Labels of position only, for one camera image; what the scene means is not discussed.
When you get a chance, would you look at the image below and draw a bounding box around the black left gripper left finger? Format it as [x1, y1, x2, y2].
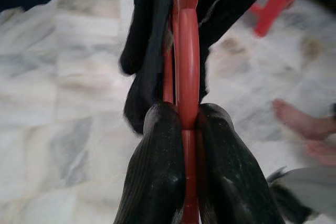
[112, 102, 186, 224]

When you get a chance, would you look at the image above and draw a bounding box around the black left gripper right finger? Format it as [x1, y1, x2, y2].
[194, 102, 286, 224]

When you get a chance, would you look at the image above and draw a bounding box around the red plastic hanger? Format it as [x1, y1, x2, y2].
[162, 0, 203, 224]
[249, 0, 310, 37]

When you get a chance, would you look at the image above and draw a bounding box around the black garment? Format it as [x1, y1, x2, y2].
[120, 0, 275, 135]

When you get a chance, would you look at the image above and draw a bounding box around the person bare foot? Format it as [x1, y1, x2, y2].
[271, 98, 336, 141]

